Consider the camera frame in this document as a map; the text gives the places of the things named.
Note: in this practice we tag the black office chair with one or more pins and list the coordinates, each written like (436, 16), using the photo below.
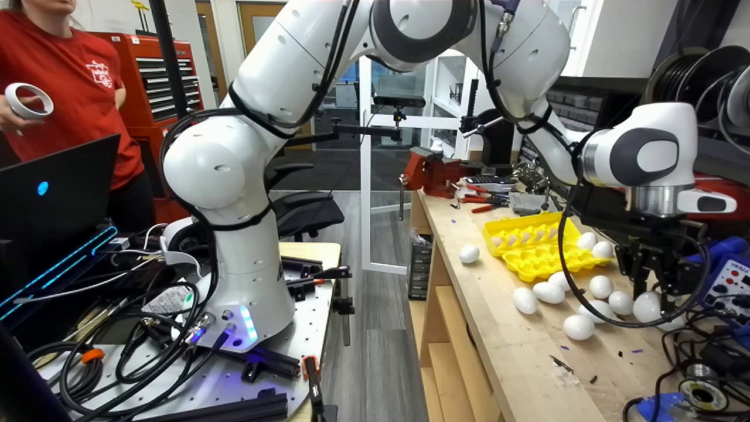
(306, 207)

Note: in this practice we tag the blue edged black case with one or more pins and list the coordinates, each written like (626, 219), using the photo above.
(54, 270)

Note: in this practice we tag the black vertical pole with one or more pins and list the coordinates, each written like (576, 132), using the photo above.
(168, 56)

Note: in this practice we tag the black laptop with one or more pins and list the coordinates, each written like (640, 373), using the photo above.
(54, 196)

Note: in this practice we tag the round metal holder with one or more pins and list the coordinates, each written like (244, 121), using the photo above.
(703, 392)

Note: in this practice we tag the blue soldering station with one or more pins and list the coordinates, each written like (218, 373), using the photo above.
(730, 284)

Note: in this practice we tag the white tape roll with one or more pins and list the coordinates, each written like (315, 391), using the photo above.
(28, 100)

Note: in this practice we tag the red bench vise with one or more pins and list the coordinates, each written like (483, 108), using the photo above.
(430, 173)

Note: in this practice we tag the blue tape piece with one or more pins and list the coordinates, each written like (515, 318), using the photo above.
(660, 409)

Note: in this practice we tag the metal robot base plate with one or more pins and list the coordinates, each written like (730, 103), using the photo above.
(313, 312)

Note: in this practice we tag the person in red shirt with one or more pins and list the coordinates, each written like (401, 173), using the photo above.
(72, 86)

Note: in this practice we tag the red tool chest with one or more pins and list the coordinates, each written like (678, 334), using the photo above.
(160, 86)

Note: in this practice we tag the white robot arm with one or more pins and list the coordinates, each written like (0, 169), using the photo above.
(250, 180)

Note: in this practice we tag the red and black toolbox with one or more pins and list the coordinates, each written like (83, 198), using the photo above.
(722, 191)

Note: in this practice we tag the bare person hand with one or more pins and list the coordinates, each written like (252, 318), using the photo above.
(14, 119)

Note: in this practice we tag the white wall cabinet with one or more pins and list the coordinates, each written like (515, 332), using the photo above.
(617, 37)

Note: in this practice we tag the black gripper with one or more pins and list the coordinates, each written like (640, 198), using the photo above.
(665, 237)

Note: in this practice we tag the yellow plastic egg tray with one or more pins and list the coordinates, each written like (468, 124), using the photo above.
(530, 250)

